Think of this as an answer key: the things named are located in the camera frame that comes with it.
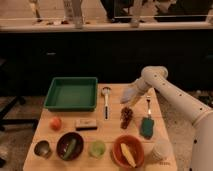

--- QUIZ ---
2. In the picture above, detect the yellow corn cob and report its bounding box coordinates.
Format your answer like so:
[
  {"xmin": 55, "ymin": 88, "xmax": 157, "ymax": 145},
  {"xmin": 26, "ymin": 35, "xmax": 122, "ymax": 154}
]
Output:
[{"xmin": 120, "ymin": 143, "xmax": 136, "ymax": 168}]

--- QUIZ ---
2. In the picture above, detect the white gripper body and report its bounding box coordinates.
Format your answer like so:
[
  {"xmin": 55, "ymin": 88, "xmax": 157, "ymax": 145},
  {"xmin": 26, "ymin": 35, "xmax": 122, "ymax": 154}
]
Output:
[{"xmin": 128, "ymin": 78, "xmax": 150, "ymax": 107}]

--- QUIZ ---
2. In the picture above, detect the metal spoon black handle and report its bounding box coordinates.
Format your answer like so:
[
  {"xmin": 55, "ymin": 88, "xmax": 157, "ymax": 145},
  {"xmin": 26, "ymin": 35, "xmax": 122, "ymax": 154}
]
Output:
[{"xmin": 101, "ymin": 87, "xmax": 111, "ymax": 119}]

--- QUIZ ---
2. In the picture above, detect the white paper cup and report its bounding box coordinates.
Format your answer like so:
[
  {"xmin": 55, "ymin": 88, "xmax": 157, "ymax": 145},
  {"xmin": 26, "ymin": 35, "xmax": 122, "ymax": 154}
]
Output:
[{"xmin": 150, "ymin": 139, "xmax": 172, "ymax": 163}]

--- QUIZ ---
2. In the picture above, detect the red orange fruit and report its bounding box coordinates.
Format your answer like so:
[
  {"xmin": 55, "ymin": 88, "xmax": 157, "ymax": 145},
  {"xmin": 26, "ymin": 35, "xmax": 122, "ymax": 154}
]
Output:
[{"xmin": 49, "ymin": 117, "xmax": 62, "ymax": 131}]

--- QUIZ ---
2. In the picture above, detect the silver fork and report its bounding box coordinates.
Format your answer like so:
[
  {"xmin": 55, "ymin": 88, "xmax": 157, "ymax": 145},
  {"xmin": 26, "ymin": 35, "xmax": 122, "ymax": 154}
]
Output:
[{"xmin": 146, "ymin": 95, "xmax": 151, "ymax": 118}]

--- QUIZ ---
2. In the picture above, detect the green sponge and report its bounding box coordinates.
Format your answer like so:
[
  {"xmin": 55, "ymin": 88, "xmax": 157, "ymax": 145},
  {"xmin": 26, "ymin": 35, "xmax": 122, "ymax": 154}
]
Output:
[{"xmin": 140, "ymin": 117, "xmax": 154, "ymax": 139}]

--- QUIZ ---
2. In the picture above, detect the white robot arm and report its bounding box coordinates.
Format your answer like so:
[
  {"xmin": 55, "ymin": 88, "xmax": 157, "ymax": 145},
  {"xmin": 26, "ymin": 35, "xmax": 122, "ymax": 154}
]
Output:
[{"xmin": 127, "ymin": 66, "xmax": 213, "ymax": 171}]

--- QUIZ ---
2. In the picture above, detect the grey towel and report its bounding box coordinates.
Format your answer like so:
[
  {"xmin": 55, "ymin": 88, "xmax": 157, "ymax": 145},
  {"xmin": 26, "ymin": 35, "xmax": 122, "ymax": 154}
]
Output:
[{"xmin": 120, "ymin": 86, "xmax": 135, "ymax": 104}]

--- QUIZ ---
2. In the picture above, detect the orange bowl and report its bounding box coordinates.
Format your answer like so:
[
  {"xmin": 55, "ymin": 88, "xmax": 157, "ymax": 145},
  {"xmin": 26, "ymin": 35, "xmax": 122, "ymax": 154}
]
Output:
[{"xmin": 112, "ymin": 135, "xmax": 144, "ymax": 169}]

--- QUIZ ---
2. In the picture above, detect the light green cup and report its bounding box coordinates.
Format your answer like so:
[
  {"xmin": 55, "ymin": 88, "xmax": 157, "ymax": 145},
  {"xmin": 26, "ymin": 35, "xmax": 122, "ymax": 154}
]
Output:
[{"xmin": 88, "ymin": 140, "xmax": 106, "ymax": 158}]

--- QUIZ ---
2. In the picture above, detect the green cucumber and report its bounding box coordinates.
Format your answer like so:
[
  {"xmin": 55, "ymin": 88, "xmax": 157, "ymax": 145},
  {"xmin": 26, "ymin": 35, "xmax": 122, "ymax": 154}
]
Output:
[{"xmin": 63, "ymin": 139, "xmax": 77, "ymax": 160}]

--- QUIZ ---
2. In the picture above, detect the small metal cup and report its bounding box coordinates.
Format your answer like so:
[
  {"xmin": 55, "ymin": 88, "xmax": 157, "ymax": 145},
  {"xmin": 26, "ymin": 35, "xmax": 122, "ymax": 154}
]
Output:
[{"xmin": 34, "ymin": 140, "xmax": 52, "ymax": 158}]

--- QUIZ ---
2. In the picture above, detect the green plastic tray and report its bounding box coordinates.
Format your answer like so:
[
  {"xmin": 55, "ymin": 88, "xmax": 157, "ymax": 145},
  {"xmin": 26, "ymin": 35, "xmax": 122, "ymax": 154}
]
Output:
[{"xmin": 44, "ymin": 77, "xmax": 98, "ymax": 111}]

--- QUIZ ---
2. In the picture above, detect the dark brown bowl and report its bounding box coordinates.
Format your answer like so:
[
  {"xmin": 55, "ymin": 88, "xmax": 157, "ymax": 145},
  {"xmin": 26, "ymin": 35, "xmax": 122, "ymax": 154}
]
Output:
[{"xmin": 56, "ymin": 132, "xmax": 84, "ymax": 161}]

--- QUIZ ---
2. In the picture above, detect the bunch of dark grapes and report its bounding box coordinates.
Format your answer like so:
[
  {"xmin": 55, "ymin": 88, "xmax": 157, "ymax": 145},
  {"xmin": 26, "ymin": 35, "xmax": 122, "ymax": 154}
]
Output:
[{"xmin": 121, "ymin": 107, "xmax": 133, "ymax": 129}]

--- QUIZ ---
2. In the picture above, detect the wooden block eraser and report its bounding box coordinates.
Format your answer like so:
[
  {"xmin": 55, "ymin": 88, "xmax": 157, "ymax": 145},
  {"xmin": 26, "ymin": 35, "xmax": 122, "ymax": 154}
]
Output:
[{"xmin": 75, "ymin": 119, "xmax": 97, "ymax": 131}]

